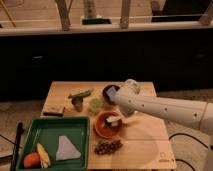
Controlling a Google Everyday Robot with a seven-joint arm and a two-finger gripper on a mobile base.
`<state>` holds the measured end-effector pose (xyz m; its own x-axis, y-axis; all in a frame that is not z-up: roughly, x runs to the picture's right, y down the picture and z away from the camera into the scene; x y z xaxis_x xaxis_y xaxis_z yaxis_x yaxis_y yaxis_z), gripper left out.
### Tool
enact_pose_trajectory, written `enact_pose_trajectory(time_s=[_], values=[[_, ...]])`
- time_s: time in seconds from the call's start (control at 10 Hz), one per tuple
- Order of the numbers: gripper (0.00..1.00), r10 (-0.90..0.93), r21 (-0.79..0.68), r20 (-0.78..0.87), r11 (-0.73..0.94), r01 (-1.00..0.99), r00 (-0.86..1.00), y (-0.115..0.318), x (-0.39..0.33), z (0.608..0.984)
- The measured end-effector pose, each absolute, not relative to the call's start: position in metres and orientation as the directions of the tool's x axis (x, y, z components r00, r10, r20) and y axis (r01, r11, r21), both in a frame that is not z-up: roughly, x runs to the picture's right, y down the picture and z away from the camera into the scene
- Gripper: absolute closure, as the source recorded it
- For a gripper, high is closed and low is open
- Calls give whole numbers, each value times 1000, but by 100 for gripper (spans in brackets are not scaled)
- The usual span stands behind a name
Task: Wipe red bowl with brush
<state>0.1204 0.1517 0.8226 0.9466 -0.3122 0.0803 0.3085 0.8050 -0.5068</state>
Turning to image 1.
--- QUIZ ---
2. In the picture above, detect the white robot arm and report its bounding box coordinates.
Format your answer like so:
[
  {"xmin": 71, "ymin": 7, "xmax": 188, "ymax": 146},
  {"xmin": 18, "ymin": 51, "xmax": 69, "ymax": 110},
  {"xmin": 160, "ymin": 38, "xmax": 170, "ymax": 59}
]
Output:
[{"xmin": 112, "ymin": 79, "xmax": 213, "ymax": 136}]

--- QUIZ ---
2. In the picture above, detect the grey cloth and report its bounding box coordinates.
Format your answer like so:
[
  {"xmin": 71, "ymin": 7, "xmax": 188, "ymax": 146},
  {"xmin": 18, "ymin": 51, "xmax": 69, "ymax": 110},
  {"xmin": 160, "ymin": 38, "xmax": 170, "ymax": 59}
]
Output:
[{"xmin": 56, "ymin": 135, "xmax": 81, "ymax": 161}]

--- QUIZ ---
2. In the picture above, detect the bunch of dark grapes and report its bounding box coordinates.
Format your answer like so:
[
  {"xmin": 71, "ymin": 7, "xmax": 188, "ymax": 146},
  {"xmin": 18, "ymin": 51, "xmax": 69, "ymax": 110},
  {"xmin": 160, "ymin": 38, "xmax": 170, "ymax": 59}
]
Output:
[{"xmin": 94, "ymin": 140, "xmax": 123, "ymax": 155}]

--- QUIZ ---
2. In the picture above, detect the dark bowl with blue item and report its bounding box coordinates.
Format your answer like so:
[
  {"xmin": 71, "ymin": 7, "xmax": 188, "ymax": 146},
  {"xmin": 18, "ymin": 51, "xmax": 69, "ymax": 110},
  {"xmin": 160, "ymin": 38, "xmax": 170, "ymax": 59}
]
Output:
[{"xmin": 102, "ymin": 84, "xmax": 120, "ymax": 105}]

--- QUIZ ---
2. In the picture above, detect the corn cob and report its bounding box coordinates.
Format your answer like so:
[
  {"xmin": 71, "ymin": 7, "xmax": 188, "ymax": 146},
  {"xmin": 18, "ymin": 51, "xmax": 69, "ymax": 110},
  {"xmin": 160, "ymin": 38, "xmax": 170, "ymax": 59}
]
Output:
[{"xmin": 37, "ymin": 143, "xmax": 51, "ymax": 168}]

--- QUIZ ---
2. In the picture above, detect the wooden block with black edge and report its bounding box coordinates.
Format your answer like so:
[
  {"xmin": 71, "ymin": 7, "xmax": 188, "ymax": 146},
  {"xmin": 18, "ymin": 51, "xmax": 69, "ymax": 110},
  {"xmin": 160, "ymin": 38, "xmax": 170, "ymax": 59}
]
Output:
[{"xmin": 42, "ymin": 106, "xmax": 64, "ymax": 117}]

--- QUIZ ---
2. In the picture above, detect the orange tomato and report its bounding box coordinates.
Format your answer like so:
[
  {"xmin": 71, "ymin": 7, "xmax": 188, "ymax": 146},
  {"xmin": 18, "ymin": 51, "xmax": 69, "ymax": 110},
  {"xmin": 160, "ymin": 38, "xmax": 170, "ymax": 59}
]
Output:
[{"xmin": 23, "ymin": 152, "xmax": 40, "ymax": 169}]

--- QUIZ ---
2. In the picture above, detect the small brown pot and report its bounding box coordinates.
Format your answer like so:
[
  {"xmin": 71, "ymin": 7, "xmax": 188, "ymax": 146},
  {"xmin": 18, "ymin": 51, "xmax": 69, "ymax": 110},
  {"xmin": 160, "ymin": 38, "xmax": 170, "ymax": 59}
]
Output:
[{"xmin": 72, "ymin": 97, "xmax": 83, "ymax": 112}]

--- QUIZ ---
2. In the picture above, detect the green cucumber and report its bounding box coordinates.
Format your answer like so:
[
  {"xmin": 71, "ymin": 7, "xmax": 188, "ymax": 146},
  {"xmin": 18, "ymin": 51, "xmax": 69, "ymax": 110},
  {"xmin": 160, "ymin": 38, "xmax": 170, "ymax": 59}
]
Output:
[{"xmin": 68, "ymin": 89, "xmax": 94, "ymax": 99}]

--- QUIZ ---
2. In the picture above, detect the light green cup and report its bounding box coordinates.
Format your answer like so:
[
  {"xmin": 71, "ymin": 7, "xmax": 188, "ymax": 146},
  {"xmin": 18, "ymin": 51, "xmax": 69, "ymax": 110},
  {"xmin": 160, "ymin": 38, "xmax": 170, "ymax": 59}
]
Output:
[{"xmin": 89, "ymin": 98, "xmax": 102, "ymax": 113}]

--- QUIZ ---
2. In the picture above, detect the green tray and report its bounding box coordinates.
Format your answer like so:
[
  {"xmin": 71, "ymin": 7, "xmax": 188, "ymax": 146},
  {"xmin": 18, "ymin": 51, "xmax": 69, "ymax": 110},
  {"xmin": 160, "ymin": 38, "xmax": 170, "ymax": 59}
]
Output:
[{"xmin": 16, "ymin": 117, "xmax": 90, "ymax": 171}]

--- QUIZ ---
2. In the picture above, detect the black pole left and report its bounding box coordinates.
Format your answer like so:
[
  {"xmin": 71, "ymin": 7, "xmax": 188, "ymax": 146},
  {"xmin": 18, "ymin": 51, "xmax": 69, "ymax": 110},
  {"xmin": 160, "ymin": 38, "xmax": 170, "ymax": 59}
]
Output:
[{"xmin": 10, "ymin": 122, "xmax": 24, "ymax": 171}]

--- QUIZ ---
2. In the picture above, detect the white brush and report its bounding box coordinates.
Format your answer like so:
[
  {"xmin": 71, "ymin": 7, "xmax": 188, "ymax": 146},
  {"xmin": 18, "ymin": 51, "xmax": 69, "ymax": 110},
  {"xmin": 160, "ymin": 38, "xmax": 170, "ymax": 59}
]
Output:
[{"xmin": 104, "ymin": 116, "xmax": 120, "ymax": 127}]

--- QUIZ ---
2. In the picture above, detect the green box on shelf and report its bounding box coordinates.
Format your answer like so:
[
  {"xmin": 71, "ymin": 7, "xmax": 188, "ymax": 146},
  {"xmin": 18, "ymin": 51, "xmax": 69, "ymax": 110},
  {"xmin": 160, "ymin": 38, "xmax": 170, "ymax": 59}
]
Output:
[{"xmin": 82, "ymin": 18, "xmax": 112, "ymax": 25}]

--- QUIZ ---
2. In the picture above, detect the black cable on floor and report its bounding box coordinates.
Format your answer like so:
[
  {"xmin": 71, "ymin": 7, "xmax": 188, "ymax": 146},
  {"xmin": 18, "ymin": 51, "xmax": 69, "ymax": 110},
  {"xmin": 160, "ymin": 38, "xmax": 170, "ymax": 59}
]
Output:
[{"xmin": 168, "ymin": 132, "xmax": 209, "ymax": 171}]

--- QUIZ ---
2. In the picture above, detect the red bowl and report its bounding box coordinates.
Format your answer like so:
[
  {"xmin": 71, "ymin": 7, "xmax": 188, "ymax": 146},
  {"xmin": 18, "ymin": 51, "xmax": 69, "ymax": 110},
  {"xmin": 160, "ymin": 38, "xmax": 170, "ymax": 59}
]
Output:
[{"xmin": 94, "ymin": 112, "xmax": 122, "ymax": 139}]

